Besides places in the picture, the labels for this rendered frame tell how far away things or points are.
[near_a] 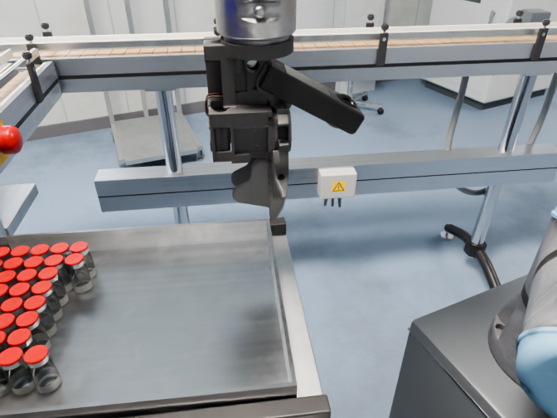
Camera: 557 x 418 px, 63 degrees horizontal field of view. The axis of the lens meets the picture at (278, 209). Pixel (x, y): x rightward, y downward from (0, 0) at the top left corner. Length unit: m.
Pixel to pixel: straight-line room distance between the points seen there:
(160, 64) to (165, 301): 0.88
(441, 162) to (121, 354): 1.33
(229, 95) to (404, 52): 1.00
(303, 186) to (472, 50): 0.65
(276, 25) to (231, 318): 0.31
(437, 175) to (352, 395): 0.78
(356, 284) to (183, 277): 1.34
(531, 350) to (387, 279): 1.51
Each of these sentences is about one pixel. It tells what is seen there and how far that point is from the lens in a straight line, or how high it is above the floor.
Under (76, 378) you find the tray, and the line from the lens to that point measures 0.51.
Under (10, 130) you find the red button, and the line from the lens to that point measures 0.73.
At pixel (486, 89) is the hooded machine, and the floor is 0.18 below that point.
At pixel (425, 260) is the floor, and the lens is 2.06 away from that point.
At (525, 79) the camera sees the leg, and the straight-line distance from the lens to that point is 1.69.
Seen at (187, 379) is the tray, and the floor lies 0.88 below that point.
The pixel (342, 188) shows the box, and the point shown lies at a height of 0.49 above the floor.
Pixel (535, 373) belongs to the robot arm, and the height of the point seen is 0.96.
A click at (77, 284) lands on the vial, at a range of 0.59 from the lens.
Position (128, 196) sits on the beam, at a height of 0.49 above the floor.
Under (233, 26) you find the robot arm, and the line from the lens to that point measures 0.43.
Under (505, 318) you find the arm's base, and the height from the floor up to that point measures 0.83.
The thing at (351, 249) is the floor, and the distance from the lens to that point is 2.04.
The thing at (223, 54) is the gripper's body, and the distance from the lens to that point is 0.45.
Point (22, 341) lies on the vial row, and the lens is 0.50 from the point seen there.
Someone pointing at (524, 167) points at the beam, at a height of 0.50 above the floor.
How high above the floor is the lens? 1.27
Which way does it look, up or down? 34 degrees down
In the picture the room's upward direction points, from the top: straight up
